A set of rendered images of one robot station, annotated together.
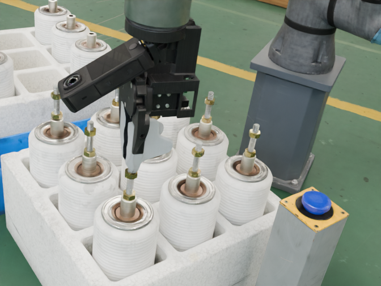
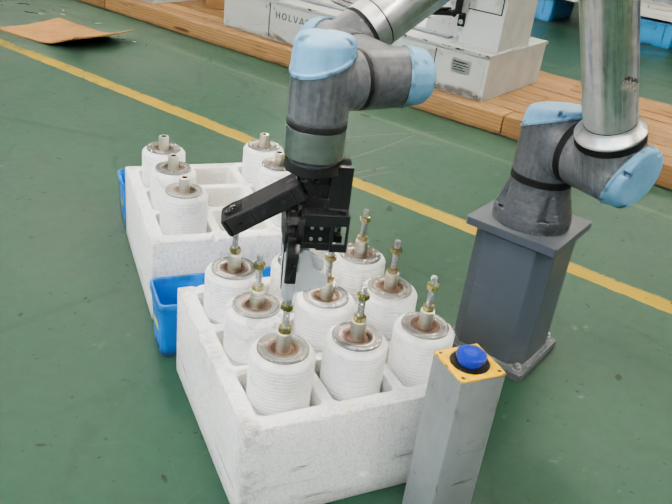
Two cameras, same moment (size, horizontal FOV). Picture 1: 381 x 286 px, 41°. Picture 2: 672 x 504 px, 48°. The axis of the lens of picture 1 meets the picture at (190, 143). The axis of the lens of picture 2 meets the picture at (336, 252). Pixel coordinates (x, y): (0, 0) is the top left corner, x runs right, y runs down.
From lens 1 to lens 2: 0.36 m
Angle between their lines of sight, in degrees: 14
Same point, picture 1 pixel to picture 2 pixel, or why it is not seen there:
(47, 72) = not seen: hidden behind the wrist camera
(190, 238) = (349, 388)
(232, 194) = (404, 350)
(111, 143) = not seen: hidden behind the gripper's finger
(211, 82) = (448, 243)
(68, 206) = (231, 340)
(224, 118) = (453, 286)
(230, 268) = (395, 433)
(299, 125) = (522, 294)
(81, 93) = (238, 218)
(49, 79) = not seen: hidden behind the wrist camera
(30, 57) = (232, 195)
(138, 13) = (292, 151)
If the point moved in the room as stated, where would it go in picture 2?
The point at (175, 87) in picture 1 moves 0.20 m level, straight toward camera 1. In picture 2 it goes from (326, 221) to (273, 298)
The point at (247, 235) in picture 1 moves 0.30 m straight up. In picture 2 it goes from (415, 397) to (452, 217)
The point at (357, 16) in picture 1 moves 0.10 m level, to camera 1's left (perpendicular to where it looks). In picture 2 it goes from (581, 171) to (522, 158)
